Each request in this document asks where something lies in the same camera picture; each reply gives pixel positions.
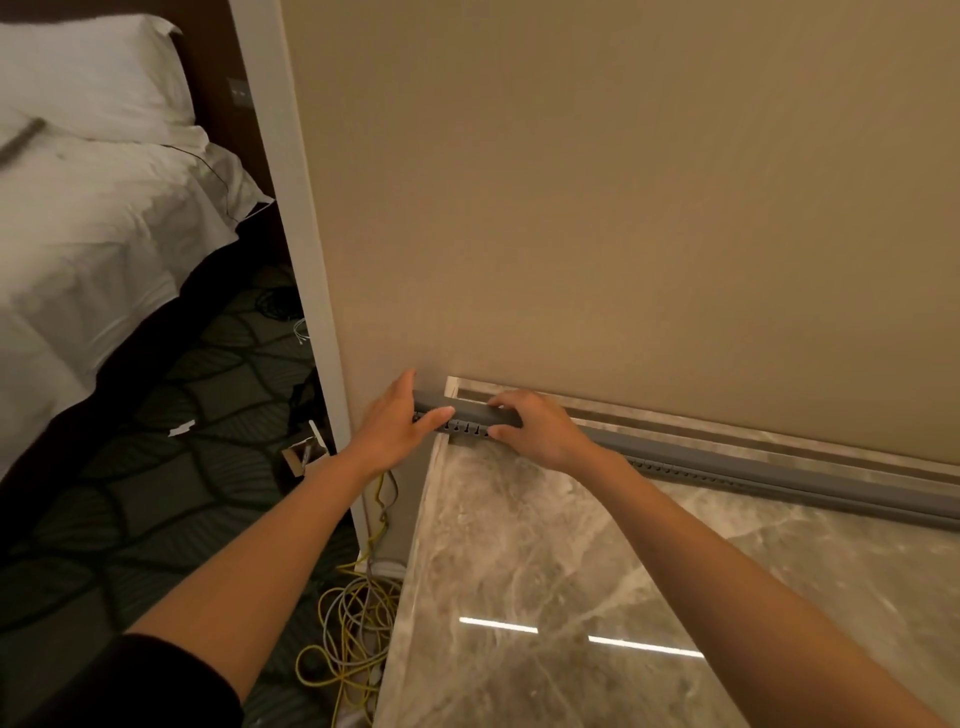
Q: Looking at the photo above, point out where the person's right hand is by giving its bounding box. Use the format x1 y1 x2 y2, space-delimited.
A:
485 389 603 477

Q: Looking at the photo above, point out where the person's left hand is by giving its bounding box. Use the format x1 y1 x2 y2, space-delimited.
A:
341 367 457 483

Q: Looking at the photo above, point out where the grey slotted cable duct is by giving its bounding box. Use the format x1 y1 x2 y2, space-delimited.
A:
412 414 960 532

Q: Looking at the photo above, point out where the grey duct cover strip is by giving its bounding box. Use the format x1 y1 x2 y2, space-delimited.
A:
412 388 960 520

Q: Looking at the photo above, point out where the yellow cable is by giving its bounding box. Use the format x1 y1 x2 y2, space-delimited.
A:
293 470 404 728

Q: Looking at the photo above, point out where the person's right forearm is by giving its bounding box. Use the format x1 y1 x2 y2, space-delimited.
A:
573 448 952 728

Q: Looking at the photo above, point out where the person's left forearm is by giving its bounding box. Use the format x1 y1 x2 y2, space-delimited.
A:
125 448 378 704

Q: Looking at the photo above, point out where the small cardboard box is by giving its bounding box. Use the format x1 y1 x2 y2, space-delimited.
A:
280 419 332 479

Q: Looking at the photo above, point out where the white bed sheet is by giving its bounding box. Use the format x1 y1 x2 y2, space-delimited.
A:
0 119 276 481

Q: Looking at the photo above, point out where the black sleeve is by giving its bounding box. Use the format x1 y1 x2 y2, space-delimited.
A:
20 633 246 728

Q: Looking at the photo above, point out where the brown headboard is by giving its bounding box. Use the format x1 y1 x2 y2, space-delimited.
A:
0 0 277 199

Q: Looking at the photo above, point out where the white pillow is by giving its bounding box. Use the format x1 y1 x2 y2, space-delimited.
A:
0 13 199 148

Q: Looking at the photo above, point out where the white door frame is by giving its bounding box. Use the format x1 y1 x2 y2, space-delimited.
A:
227 0 373 554

